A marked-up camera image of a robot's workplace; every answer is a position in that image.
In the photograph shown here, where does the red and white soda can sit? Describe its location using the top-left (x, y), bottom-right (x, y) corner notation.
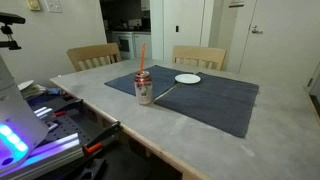
top-left (134, 71), bottom-right (153, 105)

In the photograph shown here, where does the red twisted straw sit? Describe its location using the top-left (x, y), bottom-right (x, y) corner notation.
top-left (139, 42), bottom-right (146, 74)

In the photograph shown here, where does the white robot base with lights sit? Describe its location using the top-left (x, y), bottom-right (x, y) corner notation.
top-left (0, 56), bottom-right (48, 173)

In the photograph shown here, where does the dark blue left mat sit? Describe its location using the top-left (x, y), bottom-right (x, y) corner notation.
top-left (104, 64), bottom-right (195, 100)

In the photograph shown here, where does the white round plate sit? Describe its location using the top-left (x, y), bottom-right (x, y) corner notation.
top-left (175, 74), bottom-right (201, 84)

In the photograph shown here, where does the right wooden chair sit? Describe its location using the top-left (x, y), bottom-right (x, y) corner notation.
top-left (172, 45), bottom-right (226, 70)

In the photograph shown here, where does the wooden chair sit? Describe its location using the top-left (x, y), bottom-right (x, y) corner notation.
top-left (172, 45), bottom-right (226, 70)
top-left (67, 43), bottom-right (121, 72)

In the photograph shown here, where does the white kitchen oven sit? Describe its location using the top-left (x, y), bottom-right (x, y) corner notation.
top-left (112, 31), bottom-right (134, 59)

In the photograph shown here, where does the dark grey right mat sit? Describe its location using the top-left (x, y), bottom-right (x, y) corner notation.
top-left (155, 72), bottom-right (259, 138)

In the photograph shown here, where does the left wooden chair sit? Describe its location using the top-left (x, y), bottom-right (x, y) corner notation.
top-left (67, 43), bottom-right (121, 72)

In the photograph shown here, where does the black orange bar clamp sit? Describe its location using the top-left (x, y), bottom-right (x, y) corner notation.
top-left (83, 122), bottom-right (121, 154)

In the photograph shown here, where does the black perforated breadboard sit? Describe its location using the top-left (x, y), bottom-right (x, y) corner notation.
top-left (42, 115), bottom-right (92, 145)

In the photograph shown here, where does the stack of papers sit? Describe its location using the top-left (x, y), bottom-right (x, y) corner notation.
top-left (18, 80), bottom-right (48, 98)

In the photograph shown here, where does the beige thermostat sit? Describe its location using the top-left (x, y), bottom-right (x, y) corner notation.
top-left (26, 0), bottom-right (41, 11)

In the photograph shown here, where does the aluminium extrusion rail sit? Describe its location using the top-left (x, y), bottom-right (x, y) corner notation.
top-left (0, 133), bottom-right (84, 180)

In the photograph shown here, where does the white door with handle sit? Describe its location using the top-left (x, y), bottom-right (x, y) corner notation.
top-left (240, 0), bottom-right (320, 85)

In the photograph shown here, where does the white light switch plate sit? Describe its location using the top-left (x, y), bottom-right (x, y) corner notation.
top-left (45, 0), bottom-right (62, 13)

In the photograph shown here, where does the black camera on mount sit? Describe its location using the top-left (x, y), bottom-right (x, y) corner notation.
top-left (0, 12), bottom-right (26, 50)

